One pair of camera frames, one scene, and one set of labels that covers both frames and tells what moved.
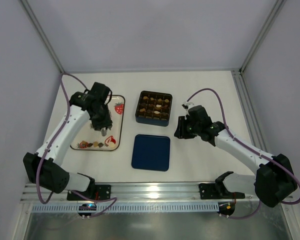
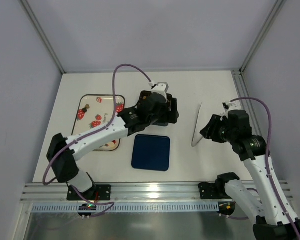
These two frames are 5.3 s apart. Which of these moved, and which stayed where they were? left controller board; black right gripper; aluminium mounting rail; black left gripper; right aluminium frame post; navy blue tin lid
Moved: black right gripper; black left gripper
Stayed: aluminium mounting rail; right aluminium frame post; navy blue tin lid; left controller board
